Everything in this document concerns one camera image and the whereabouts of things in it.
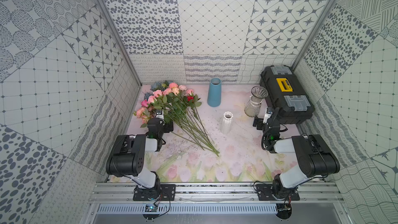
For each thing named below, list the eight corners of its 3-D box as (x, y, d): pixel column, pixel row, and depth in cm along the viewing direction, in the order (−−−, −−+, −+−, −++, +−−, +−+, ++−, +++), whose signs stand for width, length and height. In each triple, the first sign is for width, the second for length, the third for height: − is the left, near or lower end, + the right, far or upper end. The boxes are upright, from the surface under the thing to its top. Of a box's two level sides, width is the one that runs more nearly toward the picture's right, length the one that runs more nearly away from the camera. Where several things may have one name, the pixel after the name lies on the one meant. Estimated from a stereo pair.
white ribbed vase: (221, 134, 96) (224, 120, 83) (220, 126, 100) (223, 111, 86) (229, 134, 96) (233, 120, 83) (228, 126, 100) (232, 111, 86)
